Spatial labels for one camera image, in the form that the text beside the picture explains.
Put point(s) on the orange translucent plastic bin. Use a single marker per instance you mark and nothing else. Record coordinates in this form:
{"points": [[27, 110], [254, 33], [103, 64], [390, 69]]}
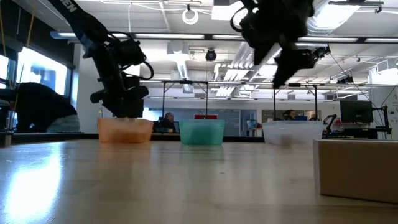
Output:
{"points": [[124, 130]]}

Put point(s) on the black computer monitor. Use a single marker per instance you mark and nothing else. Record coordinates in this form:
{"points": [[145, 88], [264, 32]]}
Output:
{"points": [[356, 111]]}

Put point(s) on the green translucent plastic bin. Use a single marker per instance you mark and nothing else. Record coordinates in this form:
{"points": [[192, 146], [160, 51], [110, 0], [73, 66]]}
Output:
{"points": [[202, 132]]}

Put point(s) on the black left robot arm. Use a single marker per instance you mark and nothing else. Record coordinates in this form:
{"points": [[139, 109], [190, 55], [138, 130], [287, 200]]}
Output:
{"points": [[90, 28]]}

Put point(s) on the red sign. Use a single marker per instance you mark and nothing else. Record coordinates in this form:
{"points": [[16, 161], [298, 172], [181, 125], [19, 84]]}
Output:
{"points": [[206, 117]]}

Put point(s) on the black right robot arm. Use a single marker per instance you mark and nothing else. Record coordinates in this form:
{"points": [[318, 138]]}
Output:
{"points": [[280, 5]]}

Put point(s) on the plain wood rectangular block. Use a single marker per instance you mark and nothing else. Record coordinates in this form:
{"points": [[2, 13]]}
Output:
{"points": [[357, 171]]}

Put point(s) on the ceiling light strip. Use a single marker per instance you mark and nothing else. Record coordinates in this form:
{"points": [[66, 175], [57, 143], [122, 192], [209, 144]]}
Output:
{"points": [[169, 36], [326, 39], [381, 40]]}

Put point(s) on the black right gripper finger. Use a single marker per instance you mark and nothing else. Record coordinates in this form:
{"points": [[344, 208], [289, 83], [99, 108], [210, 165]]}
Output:
{"points": [[260, 53], [289, 67]]}

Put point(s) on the small black robot arm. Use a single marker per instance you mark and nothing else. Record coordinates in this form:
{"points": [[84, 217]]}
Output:
{"points": [[329, 119]]}

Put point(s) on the bright window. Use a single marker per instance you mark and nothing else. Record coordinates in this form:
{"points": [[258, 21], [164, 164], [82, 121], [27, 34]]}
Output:
{"points": [[40, 73]]}

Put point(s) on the clear plastic bin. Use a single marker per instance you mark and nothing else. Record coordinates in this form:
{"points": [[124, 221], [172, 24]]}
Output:
{"points": [[292, 133]]}

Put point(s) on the person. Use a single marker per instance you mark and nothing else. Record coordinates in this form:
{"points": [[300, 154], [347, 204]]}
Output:
{"points": [[40, 105], [289, 114], [168, 120]]}

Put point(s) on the black dome security camera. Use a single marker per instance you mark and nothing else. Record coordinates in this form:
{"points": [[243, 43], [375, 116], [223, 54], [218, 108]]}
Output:
{"points": [[211, 55]]}

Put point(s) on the black metal stand frame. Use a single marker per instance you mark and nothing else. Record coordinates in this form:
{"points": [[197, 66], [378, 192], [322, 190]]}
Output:
{"points": [[185, 82], [295, 84]]}

